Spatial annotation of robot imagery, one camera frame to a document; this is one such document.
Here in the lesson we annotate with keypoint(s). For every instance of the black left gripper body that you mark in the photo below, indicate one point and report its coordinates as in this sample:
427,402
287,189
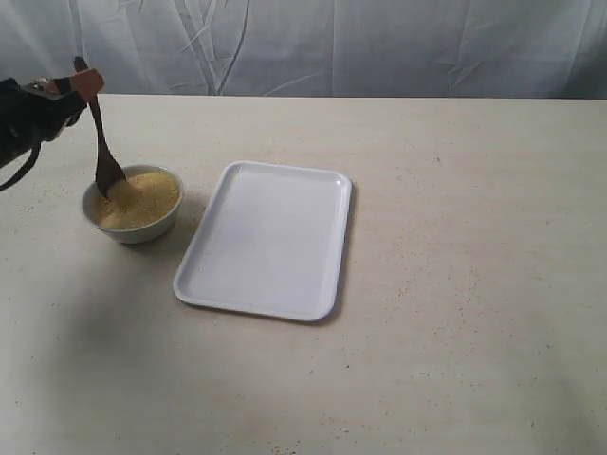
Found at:
35,112

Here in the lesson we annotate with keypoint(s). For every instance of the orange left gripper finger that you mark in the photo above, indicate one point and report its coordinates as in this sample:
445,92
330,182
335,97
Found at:
86,83

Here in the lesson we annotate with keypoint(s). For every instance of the brown wooden spoon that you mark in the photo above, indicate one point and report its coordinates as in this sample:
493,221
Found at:
108,171

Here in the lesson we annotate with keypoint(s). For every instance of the yellow millet grains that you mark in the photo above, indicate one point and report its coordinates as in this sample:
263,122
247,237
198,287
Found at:
137,201

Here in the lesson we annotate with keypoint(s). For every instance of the white ceramic bowl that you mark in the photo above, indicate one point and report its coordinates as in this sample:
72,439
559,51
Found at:
137,235

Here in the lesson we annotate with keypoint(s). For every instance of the white rectangular plastic tray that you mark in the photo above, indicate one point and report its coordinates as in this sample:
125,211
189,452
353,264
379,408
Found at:
270,243

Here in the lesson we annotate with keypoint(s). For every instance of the grey fabric backdrop curtain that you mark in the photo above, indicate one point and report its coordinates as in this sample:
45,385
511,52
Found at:
481,49

